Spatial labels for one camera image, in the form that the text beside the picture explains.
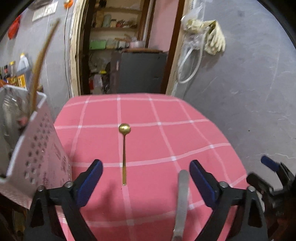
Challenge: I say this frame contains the steel butter knife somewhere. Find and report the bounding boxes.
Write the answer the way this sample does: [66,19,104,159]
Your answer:
[171,170,189,241]

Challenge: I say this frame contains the gold long-handled spoon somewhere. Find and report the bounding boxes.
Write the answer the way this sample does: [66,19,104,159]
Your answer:
[118,123,131,186]

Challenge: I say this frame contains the wooden chopstick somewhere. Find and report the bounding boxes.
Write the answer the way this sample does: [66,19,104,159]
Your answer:
[28,19,60,117]

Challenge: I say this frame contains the white perforated utensil holder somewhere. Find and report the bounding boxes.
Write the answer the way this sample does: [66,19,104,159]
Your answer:
[1,85,72,208]

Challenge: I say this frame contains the pink checkered tablecloth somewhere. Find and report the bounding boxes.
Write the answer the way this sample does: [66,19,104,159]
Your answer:
[55,94,247,240]

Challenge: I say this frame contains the cream rubber gloves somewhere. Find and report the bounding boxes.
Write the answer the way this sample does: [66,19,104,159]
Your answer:
[182,19,226,55]

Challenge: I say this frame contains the large dark vinegar jug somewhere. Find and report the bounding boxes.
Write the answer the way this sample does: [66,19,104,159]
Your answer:
[16,53,32,89]

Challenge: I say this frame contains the dark grey cabinet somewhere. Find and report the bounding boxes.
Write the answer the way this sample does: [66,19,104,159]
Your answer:
[110,51,167,94]

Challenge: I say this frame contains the wooden cutting board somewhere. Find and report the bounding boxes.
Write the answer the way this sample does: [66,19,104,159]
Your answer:
[123,48,163,53]

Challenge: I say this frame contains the small metal pot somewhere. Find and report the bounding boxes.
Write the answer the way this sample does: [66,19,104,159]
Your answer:
[129,40,145,48]

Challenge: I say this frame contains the red plastic bag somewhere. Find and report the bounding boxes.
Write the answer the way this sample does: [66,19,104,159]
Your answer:
[8,15,21,40]

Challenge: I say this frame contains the wooden shelf unit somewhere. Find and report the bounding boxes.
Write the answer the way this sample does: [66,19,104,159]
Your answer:
[89,1,150,51]

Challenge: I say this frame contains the white hose loop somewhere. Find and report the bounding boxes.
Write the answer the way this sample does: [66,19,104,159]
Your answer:
[176,32,206,84]

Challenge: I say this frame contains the white wall socket panel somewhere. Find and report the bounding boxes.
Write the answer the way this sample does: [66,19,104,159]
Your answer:
[32,1,58,22]

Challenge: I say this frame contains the orange wall hook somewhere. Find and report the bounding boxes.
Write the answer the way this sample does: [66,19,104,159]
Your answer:
[64,0,74,9]

